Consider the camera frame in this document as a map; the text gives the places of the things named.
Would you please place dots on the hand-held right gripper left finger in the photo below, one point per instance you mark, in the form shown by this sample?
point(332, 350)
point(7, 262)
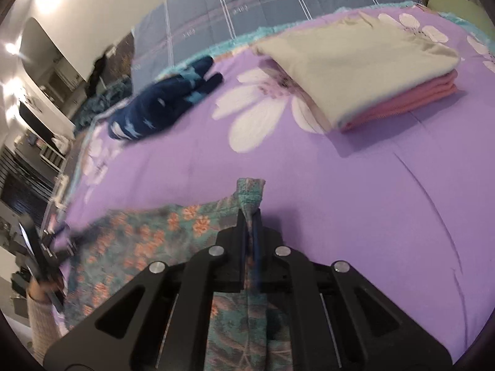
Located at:
point(241, 257)

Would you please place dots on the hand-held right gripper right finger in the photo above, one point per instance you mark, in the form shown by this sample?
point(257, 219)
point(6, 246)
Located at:
point(256, 249)

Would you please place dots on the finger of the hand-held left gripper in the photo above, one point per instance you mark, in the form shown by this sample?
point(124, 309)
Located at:
point(65, 247)

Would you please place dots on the teal floral shirt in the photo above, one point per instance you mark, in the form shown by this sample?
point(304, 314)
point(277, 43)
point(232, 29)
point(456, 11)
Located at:
point(174, 232)

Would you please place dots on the person's left forearm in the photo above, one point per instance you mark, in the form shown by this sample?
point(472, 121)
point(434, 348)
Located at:
point(44, 324)

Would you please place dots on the purple floral bedsheet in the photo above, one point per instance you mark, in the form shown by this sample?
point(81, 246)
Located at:
point(348, 201)

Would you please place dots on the dark teal fleece blanket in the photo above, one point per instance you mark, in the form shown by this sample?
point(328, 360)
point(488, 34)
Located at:
point(96, 104)

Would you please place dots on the navy star print blanket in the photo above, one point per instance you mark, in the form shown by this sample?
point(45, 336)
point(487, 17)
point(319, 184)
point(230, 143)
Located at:
point(154, 108)

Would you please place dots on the black garment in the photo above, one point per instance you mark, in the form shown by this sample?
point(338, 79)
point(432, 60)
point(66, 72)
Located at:
point(98, 69)

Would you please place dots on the pink folded cloth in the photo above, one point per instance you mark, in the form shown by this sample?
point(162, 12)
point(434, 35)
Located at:
point(406, 102)

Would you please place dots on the beige folded cloth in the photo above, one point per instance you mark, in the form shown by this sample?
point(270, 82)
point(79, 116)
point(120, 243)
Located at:
point(355, 62)

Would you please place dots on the blue plaid pillow cover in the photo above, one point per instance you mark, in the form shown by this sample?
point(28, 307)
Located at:
point(270, 4)

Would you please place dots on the green pillow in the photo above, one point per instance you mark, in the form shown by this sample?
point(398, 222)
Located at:
point(464, 11)

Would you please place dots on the arched wall niche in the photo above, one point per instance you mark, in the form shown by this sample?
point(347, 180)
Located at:
point(42, 42)

